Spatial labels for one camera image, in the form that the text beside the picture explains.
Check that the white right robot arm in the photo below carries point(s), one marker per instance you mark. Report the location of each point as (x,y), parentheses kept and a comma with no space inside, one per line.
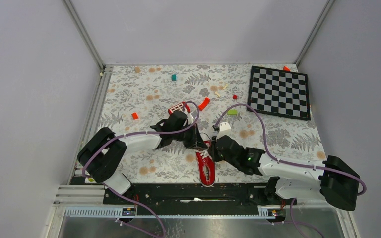
(331,180)

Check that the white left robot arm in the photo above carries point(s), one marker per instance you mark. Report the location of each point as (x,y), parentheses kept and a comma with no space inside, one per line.
(101,156)

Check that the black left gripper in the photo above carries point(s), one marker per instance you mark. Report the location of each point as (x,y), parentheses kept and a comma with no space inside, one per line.
(196,142)

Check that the orange red curved block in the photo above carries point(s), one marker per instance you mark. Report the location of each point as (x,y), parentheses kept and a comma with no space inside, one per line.
(204,104)

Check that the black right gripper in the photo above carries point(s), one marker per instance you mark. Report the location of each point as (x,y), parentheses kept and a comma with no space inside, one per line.
(213,149)

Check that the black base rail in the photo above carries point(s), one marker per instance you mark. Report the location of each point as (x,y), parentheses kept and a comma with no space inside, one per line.
(194,199)

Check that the floral patterned table mat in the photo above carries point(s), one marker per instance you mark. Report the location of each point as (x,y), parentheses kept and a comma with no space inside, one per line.
(149,92)

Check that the green rectangular block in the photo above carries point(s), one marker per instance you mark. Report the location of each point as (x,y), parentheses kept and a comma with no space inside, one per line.
(233,112)

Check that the red canvas sneaker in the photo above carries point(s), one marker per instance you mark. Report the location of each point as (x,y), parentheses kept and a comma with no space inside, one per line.
(206,168)

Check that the black grey chessboard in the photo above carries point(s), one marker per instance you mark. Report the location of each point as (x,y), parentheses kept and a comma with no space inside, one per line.
(279,93)

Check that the red white window brick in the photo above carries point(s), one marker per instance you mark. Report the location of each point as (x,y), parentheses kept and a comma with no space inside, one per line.
(179,107)

